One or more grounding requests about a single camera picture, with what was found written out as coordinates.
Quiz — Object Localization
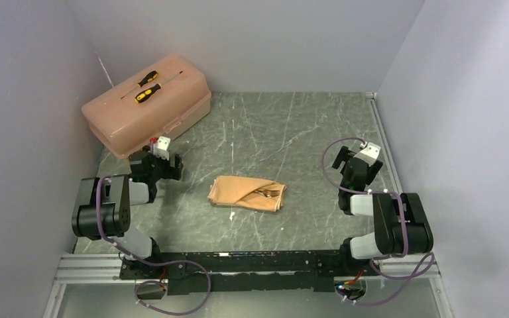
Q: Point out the brown wooden utensil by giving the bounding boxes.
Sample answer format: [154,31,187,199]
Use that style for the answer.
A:
[253,189,282,197]

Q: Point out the upper yellow black screwdriver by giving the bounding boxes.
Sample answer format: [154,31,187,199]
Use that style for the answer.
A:
[120,70,162,103]

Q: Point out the aluminium frame rail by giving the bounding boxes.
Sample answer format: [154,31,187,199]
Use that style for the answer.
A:
[43,254,454,317]

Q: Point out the lower yellow black screwdriver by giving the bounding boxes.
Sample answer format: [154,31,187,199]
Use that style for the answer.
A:
[135,70,183,103]

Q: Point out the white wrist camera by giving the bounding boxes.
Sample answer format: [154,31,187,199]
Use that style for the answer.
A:
[149,136,171,160]
[354,142,381,166]

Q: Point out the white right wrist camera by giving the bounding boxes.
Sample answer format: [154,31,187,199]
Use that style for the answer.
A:
[354,142,381,166]

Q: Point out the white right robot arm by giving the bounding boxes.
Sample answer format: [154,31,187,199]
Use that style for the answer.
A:
[332,145,433,275]

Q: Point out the pink plastic toolbox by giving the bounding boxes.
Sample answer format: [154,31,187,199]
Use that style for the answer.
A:
[82,54,211,159]

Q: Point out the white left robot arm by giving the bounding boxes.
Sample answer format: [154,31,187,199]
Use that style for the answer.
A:
[72,146,184,278]

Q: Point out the yellow black screwdriver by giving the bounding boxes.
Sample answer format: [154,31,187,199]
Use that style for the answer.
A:
[120,70,162,103]
[135,70,183,103]

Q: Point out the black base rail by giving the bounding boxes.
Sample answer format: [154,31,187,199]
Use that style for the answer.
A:
[119,248,375,295]

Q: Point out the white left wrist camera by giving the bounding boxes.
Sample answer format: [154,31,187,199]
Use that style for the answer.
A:
[149,136,171,160]

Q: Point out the orange cloth napkin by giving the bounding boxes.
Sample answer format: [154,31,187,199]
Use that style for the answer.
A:
[207,176,287,212]

